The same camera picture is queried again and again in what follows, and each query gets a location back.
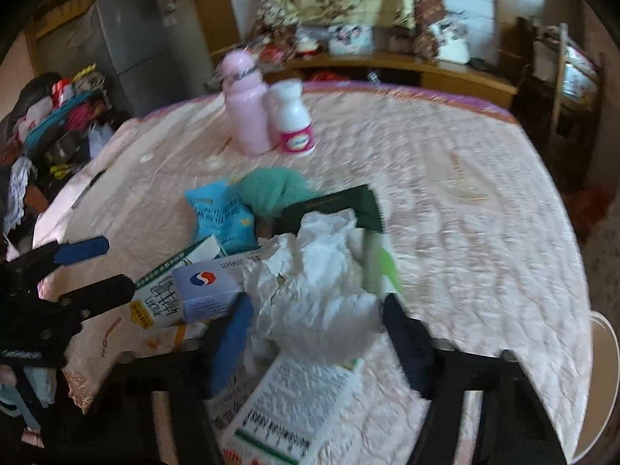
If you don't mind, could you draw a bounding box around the orange white snack wrapper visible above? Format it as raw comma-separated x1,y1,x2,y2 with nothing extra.
98,316,209,357

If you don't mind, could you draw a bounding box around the white green milk carton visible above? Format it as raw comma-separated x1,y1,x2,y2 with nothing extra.
129,235,226,330

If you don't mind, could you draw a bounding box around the blue white medicine box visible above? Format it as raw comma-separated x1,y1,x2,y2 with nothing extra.
172,251,258,323

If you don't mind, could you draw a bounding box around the watermelon frost medicine box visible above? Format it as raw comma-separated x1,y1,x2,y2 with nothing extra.
206,354,363,464

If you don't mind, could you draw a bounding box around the white tissue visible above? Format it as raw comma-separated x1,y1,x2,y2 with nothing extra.
241,208,381,364

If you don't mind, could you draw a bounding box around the small green white box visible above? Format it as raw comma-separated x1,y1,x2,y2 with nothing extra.
363,230,403,299

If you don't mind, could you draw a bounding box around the dark green sachet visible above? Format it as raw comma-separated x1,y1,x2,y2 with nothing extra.
274,185,385,234

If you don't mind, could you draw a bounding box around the white trash bucket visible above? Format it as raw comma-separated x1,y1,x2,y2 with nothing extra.
572,311,619,464

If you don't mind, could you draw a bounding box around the clothes pile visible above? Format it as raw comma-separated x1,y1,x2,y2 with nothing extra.
1,64,122,244

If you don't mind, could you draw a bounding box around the blue snack bag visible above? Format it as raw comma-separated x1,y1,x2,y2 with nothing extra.
184,181,257,255

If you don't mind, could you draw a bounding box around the green fuzzy cloth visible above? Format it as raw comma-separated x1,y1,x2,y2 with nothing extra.
233,167,319,219

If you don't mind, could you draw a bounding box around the grey refrigerator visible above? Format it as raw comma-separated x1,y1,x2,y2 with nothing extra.
36,0,188,119

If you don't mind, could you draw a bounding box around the pink thermos bottle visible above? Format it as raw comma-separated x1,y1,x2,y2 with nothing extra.
221,49,276,155

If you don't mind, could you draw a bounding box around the white pill bottle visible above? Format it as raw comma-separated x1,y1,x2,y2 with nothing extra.
268,79,315,157

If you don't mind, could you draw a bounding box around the framed couple photo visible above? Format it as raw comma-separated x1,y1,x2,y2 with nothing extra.
328,24,374,56

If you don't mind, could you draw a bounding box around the wooden tv cabinet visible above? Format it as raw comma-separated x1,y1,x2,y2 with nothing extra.
210,43,518,110

